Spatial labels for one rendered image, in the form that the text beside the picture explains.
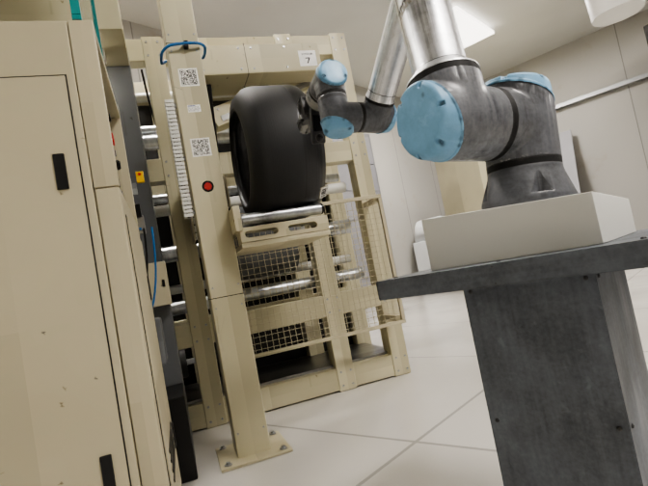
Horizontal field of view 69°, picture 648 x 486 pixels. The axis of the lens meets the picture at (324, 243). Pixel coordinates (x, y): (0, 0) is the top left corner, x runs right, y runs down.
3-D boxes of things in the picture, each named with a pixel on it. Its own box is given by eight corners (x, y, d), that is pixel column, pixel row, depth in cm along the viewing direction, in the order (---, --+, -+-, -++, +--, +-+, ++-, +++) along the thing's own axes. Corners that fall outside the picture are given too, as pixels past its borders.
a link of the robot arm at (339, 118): (366, 127, 138) (359, 89, 140) (331, 126, 133) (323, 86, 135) (352, 142, 146) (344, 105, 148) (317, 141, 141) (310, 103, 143)
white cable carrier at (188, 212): (184, 217, 184) (164, 99, 187) (184, 219, 189) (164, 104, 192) (196, 215, 186) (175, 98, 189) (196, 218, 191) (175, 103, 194)
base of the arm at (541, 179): (595, 202, 99) (588, 154, 100) (553, 201, 87) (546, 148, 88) (510, 215, 114) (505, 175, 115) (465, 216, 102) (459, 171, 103)
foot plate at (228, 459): (222, 473, 170) (220, 467, 170) (215, 450, 196) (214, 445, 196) (293, 451, 179) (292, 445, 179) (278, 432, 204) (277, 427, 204)
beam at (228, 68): (199, 75, 218) (193, 43, 219) (197, 97, 242) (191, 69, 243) (323, 69, 237) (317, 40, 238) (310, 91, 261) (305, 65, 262)
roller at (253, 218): (236, 215, 186) (238, 227, 186) (237, 214, 182) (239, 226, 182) (319, 203, 197) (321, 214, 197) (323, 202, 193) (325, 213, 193)
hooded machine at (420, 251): (440, 286, 851) (426, 220, 859) (467, 283, 816) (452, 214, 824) (422, 292, 803) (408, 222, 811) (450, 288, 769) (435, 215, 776)
